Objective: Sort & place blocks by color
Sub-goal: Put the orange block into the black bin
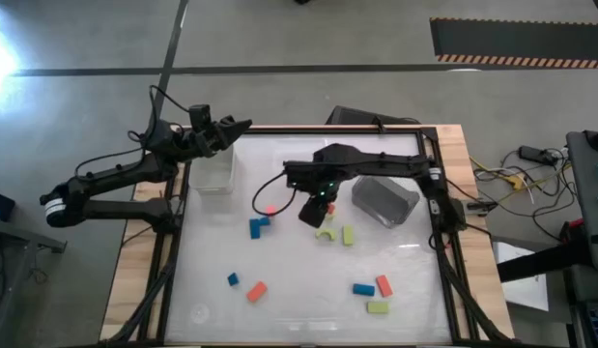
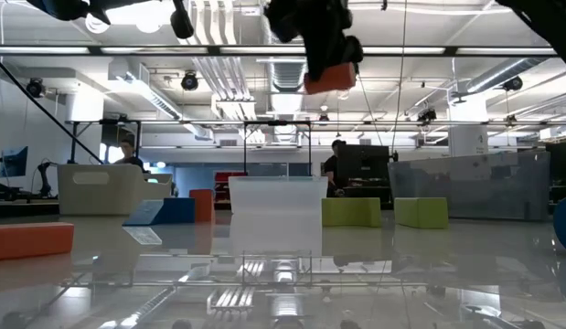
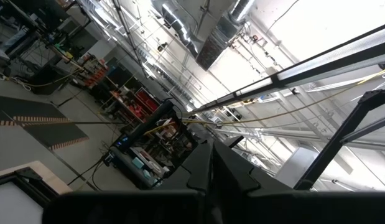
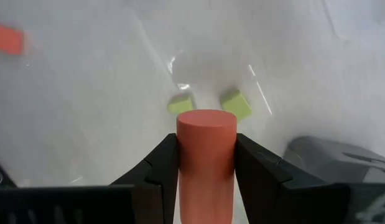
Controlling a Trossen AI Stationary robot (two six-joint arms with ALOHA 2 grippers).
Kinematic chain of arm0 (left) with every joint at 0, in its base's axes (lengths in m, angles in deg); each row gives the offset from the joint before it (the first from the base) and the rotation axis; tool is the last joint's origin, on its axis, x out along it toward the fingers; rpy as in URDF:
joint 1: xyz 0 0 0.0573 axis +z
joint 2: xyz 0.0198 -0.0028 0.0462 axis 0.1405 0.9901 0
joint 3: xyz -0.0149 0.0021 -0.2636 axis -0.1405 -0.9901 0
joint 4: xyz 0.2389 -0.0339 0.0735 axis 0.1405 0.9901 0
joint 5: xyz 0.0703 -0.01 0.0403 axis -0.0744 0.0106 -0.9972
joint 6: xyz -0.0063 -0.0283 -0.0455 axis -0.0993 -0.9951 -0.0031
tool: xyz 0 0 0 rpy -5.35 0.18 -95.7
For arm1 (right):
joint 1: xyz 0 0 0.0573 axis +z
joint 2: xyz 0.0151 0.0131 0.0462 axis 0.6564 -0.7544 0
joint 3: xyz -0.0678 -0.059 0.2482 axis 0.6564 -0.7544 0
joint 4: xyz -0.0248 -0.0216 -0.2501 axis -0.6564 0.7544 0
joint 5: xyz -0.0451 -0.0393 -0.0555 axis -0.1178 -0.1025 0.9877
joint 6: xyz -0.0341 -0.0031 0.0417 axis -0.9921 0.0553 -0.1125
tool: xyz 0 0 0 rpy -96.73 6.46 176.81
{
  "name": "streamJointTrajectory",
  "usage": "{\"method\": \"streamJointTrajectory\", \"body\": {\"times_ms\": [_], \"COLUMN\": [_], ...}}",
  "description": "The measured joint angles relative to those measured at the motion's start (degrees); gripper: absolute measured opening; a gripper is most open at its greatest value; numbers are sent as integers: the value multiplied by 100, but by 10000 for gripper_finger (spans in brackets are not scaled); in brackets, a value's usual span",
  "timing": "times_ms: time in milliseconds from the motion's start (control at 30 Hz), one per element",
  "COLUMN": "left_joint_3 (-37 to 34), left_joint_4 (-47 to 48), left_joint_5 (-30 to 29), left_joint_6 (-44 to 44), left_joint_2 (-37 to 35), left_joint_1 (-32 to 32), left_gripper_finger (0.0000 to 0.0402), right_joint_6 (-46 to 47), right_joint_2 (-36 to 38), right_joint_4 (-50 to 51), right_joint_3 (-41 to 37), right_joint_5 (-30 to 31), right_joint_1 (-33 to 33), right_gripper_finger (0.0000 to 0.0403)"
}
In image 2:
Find orange rectangular block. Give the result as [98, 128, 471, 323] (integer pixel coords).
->
[304, 62, 358, 96]

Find large black monitor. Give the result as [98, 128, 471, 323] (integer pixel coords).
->
[336, 144, 392, 203]

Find green arch block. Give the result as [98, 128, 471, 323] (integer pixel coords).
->
[321, 196, 383, 228]

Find small orange block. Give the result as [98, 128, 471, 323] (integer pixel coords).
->
[189, 188, 216, 224]

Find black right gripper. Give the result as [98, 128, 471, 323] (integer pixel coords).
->
[263, 0, 364, 83]

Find grey translucent plastic bin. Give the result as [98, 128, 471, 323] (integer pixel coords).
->
[386, 150, 552, 222]

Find small dark blue block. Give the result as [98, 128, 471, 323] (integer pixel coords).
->
[156, 196, 197, 226]

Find thin black diagonal cable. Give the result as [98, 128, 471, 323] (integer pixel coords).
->
[0, 50, 105, 165]

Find round ribbed ventilation duct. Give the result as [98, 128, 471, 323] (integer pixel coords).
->
[268, 57, 310, 143]

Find white ceiling pipes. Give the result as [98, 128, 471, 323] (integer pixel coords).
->
[190, 0, 260, 121]

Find long blue block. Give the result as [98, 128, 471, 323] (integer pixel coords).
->
[123, 198, 166, 227]

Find green rectangular block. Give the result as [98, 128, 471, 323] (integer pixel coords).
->
[393, 196, 450, 230]

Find white opaque plastic bin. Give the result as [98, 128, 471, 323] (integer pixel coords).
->
[57, 163, 174, 217]

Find blue screen monitor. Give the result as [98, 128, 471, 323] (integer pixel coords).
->
[0, 145, 29, 179]

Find dark background table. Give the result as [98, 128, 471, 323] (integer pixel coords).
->
[0, 179, 60, 206]

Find dark shelving unit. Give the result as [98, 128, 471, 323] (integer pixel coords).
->
[544, 142, 566, 203]

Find red cabinet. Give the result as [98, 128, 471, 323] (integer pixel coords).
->
[213, 171, 248, 204]

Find clear translucent plastic bin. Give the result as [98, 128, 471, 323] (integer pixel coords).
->
[228, 175, 329, 217]

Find overhead light bar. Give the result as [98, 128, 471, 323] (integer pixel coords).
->
[0, 44, 561, 58]

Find black background station frame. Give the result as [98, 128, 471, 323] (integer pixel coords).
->
[242, 120, 313, 177]
[64, 119, 144, 165]

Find silver ventilation duct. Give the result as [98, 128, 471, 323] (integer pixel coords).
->
[451, 56, 550, 100]

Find white pillar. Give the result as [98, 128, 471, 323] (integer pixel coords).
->
[447, 93, 490, 159]

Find long orange block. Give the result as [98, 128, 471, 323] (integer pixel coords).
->
[0, 221, 75, 262]

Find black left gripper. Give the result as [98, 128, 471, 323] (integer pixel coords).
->
[26, 0, 196, 40]

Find person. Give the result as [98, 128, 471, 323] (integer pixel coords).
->
[323, 139, 348, 198]
[113, 138, 147, 175]

